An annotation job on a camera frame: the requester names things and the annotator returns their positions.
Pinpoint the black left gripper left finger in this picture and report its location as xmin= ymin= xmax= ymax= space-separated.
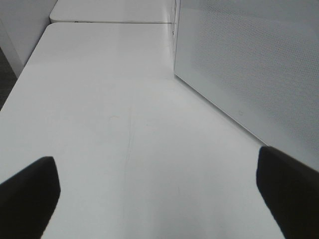
xmin=0 ymin=156 xmax=61 ymax=239

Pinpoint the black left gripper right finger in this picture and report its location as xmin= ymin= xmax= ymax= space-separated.
xmin=256 ymin=146 xmax=319 ymax=239

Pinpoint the white microwave door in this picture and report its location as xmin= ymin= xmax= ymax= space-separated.
xmin=174 ymin=0 xmax=319 ymax=169

